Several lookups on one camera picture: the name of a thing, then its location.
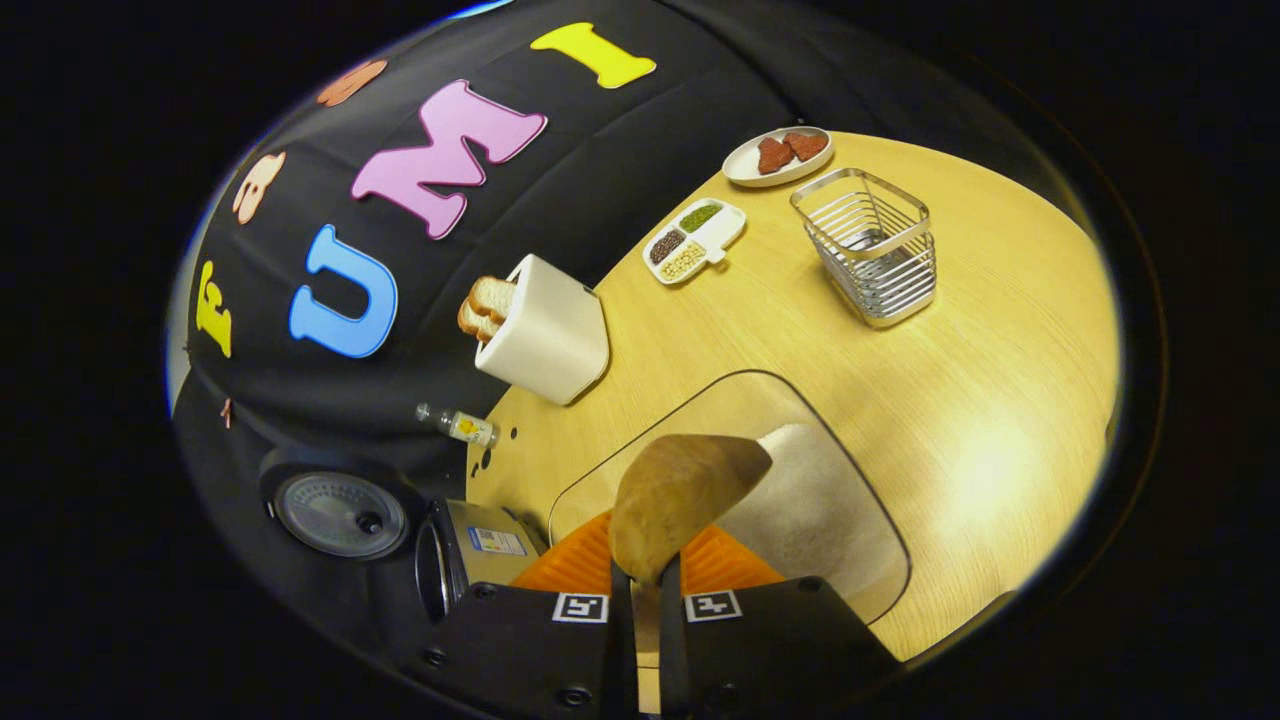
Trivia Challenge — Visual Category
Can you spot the black rice cooker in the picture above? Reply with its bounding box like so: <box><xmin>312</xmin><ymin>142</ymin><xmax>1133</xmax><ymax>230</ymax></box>
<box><xmin>260</xmin><ymin>445</ymin><xmax>549</xmax><ymax>626</ymax></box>

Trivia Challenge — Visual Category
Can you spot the bread slice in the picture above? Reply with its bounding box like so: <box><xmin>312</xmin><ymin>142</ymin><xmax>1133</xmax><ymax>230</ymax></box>
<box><xmin>466</xmin><ymin>276</ymin><xmax>518</xmax><ymax>319</ymax></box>
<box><xmin>457</xmin><ymin>300</ymin><xmax>501</xmax><ymax>344</ymax></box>

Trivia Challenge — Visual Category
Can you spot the small glass bottle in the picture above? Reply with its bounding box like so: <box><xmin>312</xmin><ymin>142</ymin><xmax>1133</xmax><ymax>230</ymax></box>
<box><xmin>415</xmin><ymin>402</ymin><xmax>501</xmax><ymax>450</ymax></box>

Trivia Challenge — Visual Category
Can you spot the metal wire chopstick holder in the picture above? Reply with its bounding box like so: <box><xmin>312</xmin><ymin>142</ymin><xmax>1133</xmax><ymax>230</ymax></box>
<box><xmin>790</xmin><ymin>167</ymin><xmax>938</xmax><ymax>329</ymax></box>

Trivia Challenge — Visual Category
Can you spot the wooden spoon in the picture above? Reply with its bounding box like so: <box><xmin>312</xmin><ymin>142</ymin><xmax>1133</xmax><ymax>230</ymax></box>
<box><xmin>608</xmin><ymin>434</ymin><xmax>774</xmax><ymax>641</ymax></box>

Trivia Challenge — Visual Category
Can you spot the white divided dish of beans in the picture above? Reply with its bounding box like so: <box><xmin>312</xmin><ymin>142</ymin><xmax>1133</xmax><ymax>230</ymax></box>
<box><xmin>642</xmin><ymin>198</ymin><xmax>748</xmax><ymax>286</ymax></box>

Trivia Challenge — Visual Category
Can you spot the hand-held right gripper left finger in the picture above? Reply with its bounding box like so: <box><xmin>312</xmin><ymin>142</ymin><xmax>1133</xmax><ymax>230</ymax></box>
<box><xmin>405</xmin><ymin>510</ymin><xmax>641</xmax><ymax>716</ymax></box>

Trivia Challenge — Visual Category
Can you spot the small white plate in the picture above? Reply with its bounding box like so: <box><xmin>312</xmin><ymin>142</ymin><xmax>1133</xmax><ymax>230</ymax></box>
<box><xmin>722</xmin><ymin>126</ymin><xmax>834</xmax><ymax>189</ymax></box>

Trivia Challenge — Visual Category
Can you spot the white toaster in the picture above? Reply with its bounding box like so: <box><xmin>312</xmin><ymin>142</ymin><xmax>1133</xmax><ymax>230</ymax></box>
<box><xmin>474</xmin><ymin>253</ymin><xmax>611</xmax><ymax>406</ymax></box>

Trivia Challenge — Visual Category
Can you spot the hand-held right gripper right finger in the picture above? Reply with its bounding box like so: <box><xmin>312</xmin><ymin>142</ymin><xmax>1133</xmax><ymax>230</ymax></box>
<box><xmin>658</xmin><ymin>520</ymin><xmax>901</xmax><ymax>716</ymax></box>

